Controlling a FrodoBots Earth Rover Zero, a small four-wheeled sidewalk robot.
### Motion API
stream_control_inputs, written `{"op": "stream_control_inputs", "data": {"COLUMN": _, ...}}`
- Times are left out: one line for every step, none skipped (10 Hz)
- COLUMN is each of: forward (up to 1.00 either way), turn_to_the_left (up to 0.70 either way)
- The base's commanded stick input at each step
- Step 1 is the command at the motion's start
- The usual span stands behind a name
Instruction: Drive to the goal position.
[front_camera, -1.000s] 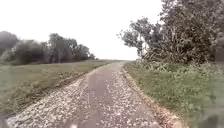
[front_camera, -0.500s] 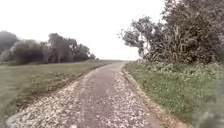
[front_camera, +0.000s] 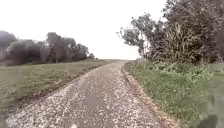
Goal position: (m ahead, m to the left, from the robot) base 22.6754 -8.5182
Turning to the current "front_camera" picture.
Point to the grey gravel path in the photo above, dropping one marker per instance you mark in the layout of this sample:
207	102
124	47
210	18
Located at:
96	100

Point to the row of dark trees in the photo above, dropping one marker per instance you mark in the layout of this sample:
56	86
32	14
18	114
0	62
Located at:
43	50

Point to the row of leafy trees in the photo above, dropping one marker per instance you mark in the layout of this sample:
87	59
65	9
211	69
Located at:
180	33

